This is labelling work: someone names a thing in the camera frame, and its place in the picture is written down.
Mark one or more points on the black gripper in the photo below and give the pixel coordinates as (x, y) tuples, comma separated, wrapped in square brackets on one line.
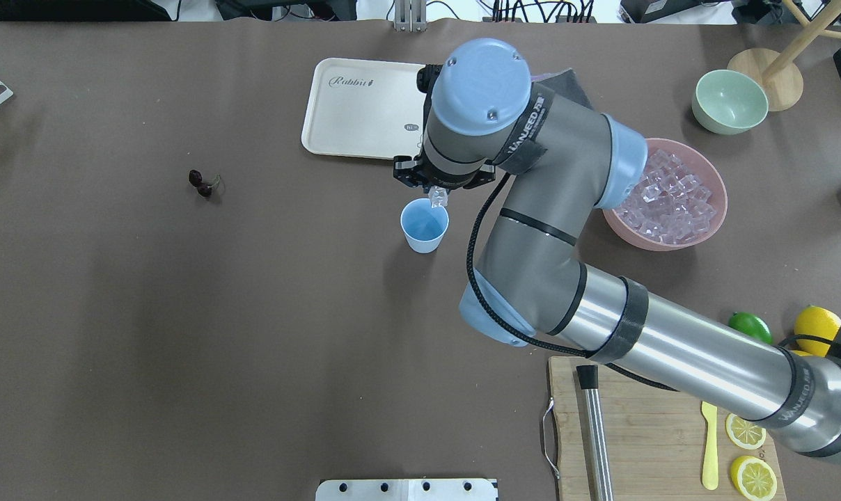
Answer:
[(408, 174)]

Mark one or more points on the clear ice cube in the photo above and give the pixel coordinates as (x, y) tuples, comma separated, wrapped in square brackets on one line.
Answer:
[(438, 197)]

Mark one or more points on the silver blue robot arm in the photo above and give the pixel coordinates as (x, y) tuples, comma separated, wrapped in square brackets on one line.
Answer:
[(482, 112)]

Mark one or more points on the blue paper cup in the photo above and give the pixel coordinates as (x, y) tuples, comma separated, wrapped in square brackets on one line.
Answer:
[(423, 225)]

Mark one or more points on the dark cherries pair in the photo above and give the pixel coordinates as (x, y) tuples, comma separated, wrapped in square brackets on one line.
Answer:
[(205, 187)]

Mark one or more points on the pink bowl of ice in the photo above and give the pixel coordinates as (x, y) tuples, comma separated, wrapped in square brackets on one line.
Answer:
[(679, 201)]

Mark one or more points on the wooden cup tree stand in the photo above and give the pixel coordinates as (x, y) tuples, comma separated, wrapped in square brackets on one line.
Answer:
[(776, 73)]

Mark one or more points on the cream rabbit tray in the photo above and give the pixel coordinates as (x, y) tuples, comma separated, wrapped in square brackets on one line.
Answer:
[(364, 109)]

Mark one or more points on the grey folded cloth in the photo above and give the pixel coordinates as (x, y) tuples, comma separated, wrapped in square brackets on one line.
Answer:
[(566, 84)]

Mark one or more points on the steel muddler black tip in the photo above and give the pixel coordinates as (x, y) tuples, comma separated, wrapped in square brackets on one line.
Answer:
[(596, 449)]

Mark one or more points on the mint green bowl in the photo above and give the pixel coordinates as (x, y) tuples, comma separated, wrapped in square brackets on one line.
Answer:
[(728, 102)]

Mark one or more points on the wooden cutting board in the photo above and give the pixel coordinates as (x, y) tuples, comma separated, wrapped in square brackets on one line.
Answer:
[(656, 439)]

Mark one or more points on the green lime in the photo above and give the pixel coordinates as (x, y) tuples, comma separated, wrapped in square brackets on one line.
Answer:
[(751, 325)]

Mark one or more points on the yellow lemon back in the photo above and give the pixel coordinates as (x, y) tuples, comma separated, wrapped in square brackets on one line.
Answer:
[(819, 322)]

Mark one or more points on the lemon slice inner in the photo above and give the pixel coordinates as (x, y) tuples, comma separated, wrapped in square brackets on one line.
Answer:
[(744, 434)]

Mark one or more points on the yellow plastic knife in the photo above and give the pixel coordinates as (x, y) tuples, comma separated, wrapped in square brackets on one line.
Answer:
[(709, 470)]

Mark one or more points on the lemon slice near edge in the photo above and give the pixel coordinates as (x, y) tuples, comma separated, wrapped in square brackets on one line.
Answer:
[(753, 478)]

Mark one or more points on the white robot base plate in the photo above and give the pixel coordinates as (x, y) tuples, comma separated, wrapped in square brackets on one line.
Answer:
[(408, 489)]

